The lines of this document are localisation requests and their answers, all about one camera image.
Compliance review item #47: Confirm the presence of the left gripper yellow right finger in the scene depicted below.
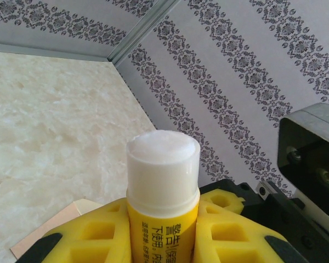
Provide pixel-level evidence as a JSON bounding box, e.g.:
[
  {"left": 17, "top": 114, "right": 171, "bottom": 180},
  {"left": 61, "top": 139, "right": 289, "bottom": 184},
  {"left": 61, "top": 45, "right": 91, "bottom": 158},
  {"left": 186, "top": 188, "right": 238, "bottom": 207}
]
[{"left": 190, "top": 210, "right": 302, "bottom": 263}]

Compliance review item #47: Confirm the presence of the yellow glue stick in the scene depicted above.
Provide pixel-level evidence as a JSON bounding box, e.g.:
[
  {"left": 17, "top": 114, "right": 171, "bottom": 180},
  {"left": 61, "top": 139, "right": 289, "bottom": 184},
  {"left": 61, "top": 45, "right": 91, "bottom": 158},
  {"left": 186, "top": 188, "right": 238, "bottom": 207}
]
[{"left": 126, "top": 130, "right": 201, "bottom": 263}]

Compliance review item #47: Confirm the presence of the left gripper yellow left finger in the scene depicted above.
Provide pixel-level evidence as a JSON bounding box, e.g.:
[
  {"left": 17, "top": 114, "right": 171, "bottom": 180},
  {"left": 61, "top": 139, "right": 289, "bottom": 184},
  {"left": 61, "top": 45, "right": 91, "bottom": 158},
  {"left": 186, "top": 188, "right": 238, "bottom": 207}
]
[{"left": 20, "top": 196, "right": 134, "bottom": 263}]

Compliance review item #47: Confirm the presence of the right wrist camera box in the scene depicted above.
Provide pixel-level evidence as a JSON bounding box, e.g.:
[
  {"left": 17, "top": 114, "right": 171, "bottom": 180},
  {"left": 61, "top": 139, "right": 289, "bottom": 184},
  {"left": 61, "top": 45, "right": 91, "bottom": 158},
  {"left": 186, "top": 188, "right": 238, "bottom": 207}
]
[{"left": 277, "top": 102, "right": 329, "bottom": 220}]

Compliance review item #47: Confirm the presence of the aluminium frame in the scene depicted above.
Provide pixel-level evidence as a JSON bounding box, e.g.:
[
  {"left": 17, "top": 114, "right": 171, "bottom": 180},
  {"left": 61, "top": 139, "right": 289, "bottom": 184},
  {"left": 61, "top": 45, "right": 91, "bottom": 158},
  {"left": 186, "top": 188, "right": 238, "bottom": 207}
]
[{"left": 0, "top": 0, "right": 181, "bottom": 132}]

